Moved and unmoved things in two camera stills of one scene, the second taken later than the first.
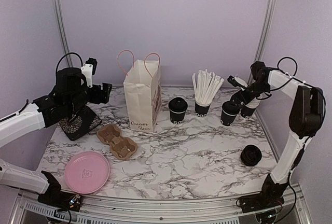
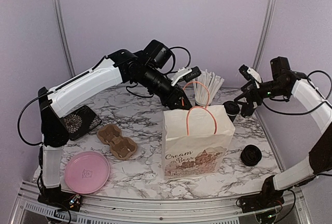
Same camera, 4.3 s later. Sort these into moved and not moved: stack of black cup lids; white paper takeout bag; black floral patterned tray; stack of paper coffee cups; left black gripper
Moved: white paper takeout bag; left black gripper
Not moved: black floral patterned tray; stack of paper coffee cups; stack of black cup lids
